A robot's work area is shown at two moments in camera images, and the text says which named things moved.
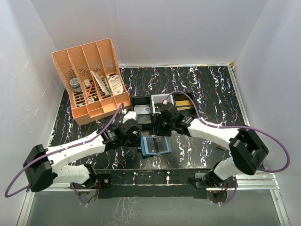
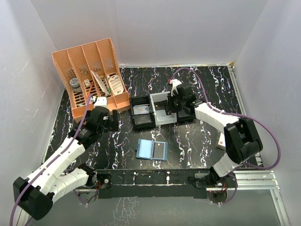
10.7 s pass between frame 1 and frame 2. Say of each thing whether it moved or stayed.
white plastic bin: stayed
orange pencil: stayed
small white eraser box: stayed
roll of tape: stayed
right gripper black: moved
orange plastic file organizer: stayed
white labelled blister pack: stayed
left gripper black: moved
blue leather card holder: moved
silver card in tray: stayed
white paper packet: stayed
